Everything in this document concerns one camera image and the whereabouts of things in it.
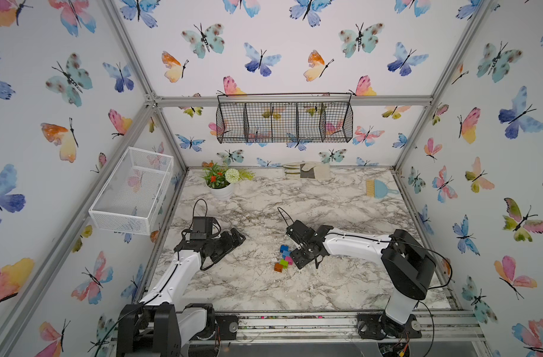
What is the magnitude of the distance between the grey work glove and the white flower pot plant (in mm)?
272

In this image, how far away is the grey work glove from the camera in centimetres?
120

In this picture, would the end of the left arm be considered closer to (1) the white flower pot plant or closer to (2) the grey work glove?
(1) the white flower pot plant

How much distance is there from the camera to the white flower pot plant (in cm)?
98
